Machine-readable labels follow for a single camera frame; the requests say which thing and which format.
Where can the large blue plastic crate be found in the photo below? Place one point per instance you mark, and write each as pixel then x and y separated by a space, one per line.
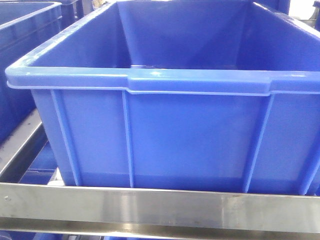
pixel 202 95

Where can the blue crate at left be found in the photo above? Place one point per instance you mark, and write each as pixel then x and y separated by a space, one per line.
pixel 24 26

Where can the stainless steel shelf rack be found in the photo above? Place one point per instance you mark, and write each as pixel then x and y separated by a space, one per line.
pixel 141 213

